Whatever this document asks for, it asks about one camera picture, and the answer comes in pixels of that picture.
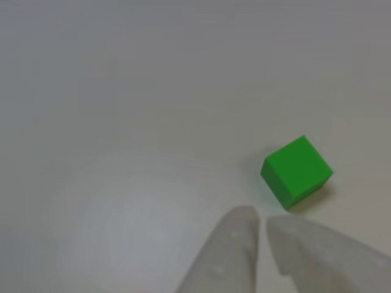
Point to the green cube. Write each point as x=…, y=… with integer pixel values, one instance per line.
x=297, y=171

